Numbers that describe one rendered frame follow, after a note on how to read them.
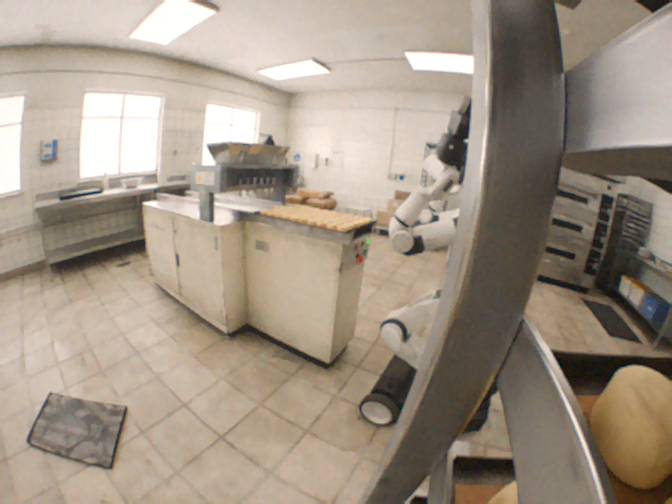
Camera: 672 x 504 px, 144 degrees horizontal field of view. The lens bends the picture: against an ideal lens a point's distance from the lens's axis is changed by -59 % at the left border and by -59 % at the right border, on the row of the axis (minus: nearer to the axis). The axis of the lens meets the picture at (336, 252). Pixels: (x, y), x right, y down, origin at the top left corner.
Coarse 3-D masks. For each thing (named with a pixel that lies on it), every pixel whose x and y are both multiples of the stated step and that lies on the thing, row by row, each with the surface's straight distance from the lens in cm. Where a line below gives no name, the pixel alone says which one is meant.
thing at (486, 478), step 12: (456, 456) 18; (468, 456) 18; (480, 456) 19; (456, 468) 19; (468, 468) 20; (480, 468) 20; (492, 468) 20; (504, 468) 21; (456, 480) 19; (468, 480) 19; (480, 480) 20; (492, 480) 20; (504, 480) 20
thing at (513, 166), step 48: (480, 0) 12; (528, 0) 12; (480, 48) 11; (528, 48) 11; (480, 96) 10; (528, 96) 10; (480, 144) 9; (528, 144) 9; (480, 192) 9; (528, 192) 9; (480, 240) 9; (528, 240) 10; (480, 288) 10; (528, 288) 10; (432, 336) 12; (480, 336) 11; (432, 384) 12; (480, 384) 12; (432, 432) 15; (384, 480) 20
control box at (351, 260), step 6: (366, 234) 152; (354, 240) 137; (360, 240) 139; (366, 240) 148; (348, 246) 132; (354, 246) 133; (360, 246) 141; (366, 246) 150; (348, 252) 133; (354, 252) 135; (360, 252) 143; (348, 258) 134; (354, 258) 137; (360, 258) 145; (348, 264) 135; (354, 264) 139
